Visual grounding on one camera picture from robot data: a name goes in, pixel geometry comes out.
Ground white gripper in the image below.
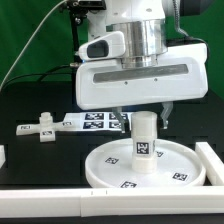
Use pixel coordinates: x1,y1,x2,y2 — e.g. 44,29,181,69
76,43,208,133

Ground white round table top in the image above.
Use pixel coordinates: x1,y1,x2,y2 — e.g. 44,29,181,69
85,138,206,188

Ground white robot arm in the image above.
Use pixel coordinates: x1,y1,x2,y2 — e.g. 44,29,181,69
76,0,208,131

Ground white marker tag sheet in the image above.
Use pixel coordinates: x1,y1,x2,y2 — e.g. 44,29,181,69
64,112,121,131

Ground white right border bar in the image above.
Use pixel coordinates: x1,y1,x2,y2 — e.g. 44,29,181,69
195,142,224,186

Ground white border bar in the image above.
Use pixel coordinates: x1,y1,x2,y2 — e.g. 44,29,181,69
0,186,224,218
195,142,224,186
0,145,6,169

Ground white cross-shaped table base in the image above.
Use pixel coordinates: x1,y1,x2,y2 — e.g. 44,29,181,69
16,112,83,143

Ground white front border bar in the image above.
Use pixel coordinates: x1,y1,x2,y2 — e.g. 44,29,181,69
0,186,224,218

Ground white left border bar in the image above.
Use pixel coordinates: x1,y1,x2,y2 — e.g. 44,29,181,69
0,145,6,169

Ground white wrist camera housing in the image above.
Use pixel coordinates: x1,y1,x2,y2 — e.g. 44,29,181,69
78,31,126,61

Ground black cable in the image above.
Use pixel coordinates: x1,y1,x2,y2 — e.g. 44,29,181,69
0,63,79,93

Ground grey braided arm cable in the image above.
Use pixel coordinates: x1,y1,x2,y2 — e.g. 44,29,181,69
171,0,189,38

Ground black camera stand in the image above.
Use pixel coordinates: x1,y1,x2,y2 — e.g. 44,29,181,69
59,0,106,63

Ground white cable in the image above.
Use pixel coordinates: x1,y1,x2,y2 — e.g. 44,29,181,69
0,0,69,91

